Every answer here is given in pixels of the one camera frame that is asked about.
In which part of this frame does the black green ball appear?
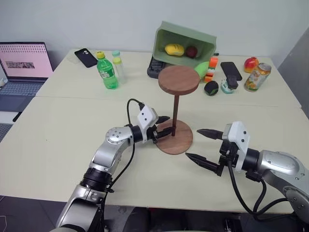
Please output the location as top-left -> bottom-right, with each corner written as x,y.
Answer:
204,80 -> 220,97

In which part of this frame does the red yellow toy peach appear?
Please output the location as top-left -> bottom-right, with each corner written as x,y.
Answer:
243,57 -> 260,73

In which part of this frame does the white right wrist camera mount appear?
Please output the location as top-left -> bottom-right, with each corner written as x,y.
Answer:
222,121 -> 250,174

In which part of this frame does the grey laptop with pink screen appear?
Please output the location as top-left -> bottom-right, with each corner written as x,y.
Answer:
0,42 -> 54,124

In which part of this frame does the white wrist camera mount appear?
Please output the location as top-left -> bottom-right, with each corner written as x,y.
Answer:
136,105 -> 159,142
222,121 -> 250,174

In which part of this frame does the green soda bottle yellow cap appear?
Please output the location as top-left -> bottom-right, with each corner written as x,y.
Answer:
96,51 -> 120,90

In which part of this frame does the thick round wooden disc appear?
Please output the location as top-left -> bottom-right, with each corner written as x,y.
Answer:
157,65 -> 201,95

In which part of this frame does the dark wooden pole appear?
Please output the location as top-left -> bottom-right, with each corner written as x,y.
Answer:
172,94 -> 180,136

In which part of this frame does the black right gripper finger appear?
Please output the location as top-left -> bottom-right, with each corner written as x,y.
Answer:
185,152 -> 222,176
196,128 -> 224,141

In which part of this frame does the black keyboard box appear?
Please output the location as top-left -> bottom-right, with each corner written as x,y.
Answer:
147,57 -> 170,79

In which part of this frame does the plain black phone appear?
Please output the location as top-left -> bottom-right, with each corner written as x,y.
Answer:
220,61 -> 243,81

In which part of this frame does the clear small bottle green cap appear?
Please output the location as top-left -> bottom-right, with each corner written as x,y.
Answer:
112,50 -> 127,85

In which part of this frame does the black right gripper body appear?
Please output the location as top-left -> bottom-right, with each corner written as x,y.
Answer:
216,138 -> 239,177

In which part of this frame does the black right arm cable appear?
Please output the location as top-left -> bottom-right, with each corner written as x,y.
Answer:
226,161 -> 289,221

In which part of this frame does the black phone with camera holes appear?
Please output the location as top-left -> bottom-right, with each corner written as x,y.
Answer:
74,48 -> 98,69

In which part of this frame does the thin round wooden base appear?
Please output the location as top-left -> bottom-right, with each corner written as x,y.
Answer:
154,119 -> 194,156

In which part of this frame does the orange white green block toy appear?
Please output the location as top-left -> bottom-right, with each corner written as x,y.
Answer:
204,56 -> 219,84

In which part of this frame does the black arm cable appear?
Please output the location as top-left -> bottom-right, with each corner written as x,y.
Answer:
100,98 -> 146,232
226,161 -> 289,221

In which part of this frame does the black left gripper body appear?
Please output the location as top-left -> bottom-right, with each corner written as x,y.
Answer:
145,124 -> 160,145

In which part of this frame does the red toy apple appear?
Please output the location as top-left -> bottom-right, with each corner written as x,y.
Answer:
185,45 -> 199,58

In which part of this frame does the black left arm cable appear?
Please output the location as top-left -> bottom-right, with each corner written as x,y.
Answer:
100,98 -> 146,232

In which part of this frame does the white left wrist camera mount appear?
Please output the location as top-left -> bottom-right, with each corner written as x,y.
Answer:
136,105 -> 159,142

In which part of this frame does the light green toy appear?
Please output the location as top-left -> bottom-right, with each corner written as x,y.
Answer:
194,61 -> 211,78

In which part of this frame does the yellow toy fruit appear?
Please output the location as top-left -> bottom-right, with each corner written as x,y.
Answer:
164,43 -> 185,57

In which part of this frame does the fruit print drink can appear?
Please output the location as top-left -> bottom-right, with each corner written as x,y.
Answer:
243,62 -> 272,93

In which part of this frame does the green plastic bin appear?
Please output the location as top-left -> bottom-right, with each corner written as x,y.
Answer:
152,20 -> 217,68

